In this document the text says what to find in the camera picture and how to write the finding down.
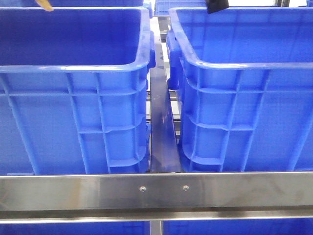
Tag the blue crate far centre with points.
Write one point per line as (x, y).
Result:
(162, 6)

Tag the blue crate shelf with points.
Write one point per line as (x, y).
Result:
(296, 226)
(98, 228)

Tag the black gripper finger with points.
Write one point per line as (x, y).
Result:
(216, 5)

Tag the blue crate front left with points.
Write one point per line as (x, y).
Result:
(73, 88)

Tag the blue crate front right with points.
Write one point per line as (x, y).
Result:
(246, 88)

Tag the blue crate lower shelf left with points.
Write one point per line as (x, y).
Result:
(98, 228)

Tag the blue crate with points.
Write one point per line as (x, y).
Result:
(246, 88)
(73, 88)
(103, 3)
(162, 6)

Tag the steel centre divider rail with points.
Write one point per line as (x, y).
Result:
(164, 152)

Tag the blue crate lower shelf right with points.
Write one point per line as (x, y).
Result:
(296, 226)

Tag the blue crate rear left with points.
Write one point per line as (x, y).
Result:
(103, 3)

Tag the steel front shelf rail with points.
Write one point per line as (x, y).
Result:
(164, 196)

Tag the yellow push button switch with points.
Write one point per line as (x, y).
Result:
(45, 4)

